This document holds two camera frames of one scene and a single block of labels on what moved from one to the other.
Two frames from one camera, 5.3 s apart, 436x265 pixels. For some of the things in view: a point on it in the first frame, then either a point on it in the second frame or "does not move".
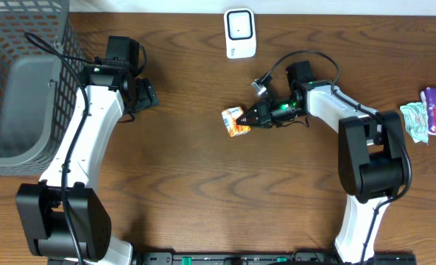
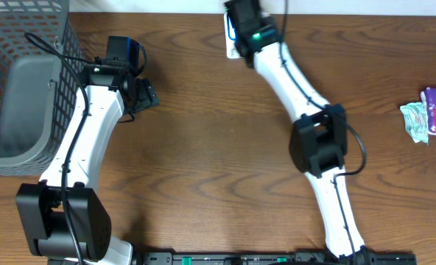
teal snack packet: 415,118 does not move
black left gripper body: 148,96 does not move
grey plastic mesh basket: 32,61 does not move
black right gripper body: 271,116 -> 270,21
